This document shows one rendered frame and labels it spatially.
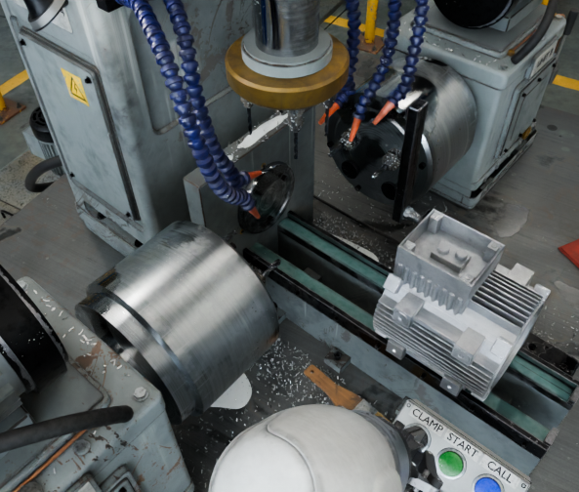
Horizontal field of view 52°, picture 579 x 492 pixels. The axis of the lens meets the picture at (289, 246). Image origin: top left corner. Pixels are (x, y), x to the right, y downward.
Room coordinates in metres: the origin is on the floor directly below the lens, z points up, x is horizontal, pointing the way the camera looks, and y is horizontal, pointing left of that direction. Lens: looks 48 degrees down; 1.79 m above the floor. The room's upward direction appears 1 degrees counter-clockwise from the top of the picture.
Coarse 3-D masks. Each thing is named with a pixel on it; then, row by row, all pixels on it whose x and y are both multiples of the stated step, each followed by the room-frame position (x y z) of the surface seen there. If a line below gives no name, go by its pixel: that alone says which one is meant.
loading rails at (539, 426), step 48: (288, 240) 0.82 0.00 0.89; (336, 240) 0.78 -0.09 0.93; (288, 288) 0.69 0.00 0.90; (336, 288) 0.74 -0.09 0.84; (384, 288) 0.67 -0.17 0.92; (336, 336) 0.61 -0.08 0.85; (384, 384) 0.54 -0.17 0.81; (432, 384) 0.48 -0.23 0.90; (528, 384) 0.48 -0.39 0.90; (576, 384) 0.47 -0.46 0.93; (480, 432) 0.42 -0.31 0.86; (528, 432) 0.39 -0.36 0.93
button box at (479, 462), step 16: (416, 400) 0.38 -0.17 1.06; (400, 416) 0.35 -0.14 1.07; (416, 416) 0.34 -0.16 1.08; (432, 416) 0.34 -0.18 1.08; (432, 432) 0.32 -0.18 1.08; (448, 432) 0.32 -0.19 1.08; (464, 432) 0.33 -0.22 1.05; (432, 448) 0.31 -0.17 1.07; (448, 448) 0.30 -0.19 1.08; (464, 448) 0.30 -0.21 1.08; (480, 448) 0.30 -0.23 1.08; (464, 464) 0.28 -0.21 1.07; (480, 464) 0.28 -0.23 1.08; (496, 464) 0.28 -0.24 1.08; (448, 480) 0.27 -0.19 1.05; (464, 480) 0.27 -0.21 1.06; (496, 480) 0.26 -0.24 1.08; (512, 480) 0.26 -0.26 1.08; (528, 480) 0.26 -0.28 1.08
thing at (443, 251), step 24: (432, 216) 0.63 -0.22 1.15; (408, 240) 0.59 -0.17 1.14; (432, 240) 0.61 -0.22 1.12; (456, 240) 0.61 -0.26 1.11; (480, 240) 0.59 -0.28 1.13; (408, 264) 0.56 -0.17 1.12; (432, 264) 0.54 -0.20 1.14; (456, 264) 0.55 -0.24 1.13; (480, 264) 0.56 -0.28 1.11; (432, 288) 0.53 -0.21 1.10; (456, 288) 0.51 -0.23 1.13; (456, 312) 0.50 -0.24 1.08
